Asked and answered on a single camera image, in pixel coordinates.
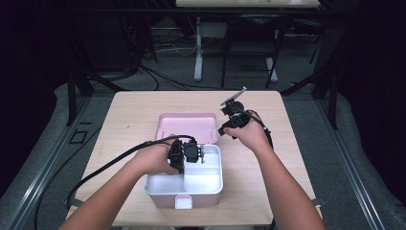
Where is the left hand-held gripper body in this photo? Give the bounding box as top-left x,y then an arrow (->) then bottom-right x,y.
168,139 -> 205,167

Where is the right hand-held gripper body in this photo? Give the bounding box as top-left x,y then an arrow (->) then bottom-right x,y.
219,86 -> 253,128

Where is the white divided tray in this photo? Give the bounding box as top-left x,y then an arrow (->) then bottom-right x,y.
144,144 -> 224,196

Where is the pink storage box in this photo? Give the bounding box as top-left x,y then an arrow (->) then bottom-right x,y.
144,112 -> 224,210

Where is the person's right hand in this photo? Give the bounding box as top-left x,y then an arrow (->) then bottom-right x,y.
223,109 -> 272,154

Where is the person's left hand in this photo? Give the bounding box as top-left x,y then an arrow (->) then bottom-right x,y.
128,135 -> 180,176

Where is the white desk leg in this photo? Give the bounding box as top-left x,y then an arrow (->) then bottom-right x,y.
193,15 -> 204,82
265,57 -> 279,83

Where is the black metal stand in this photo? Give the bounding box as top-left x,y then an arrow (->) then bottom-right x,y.
65,63 -> 128,127
281,63 -> 339,130

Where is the black chair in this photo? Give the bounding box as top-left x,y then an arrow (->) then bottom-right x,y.
219,13 -> 293,90

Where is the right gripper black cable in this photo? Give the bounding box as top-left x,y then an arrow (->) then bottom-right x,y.
237,108 -> 278,230

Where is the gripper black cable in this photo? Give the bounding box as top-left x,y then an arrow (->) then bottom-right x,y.
237,108 -> 278,230
65,134 -> 197,205

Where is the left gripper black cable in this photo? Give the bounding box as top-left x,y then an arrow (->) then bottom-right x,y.
65,134 -> 197,205

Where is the metal floor rail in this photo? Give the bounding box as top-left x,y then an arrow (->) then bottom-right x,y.
314,99 -> 387,230
0,95 -> 94,230

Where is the black floor cable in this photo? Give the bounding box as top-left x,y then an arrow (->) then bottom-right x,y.
34,127 -> 103,230

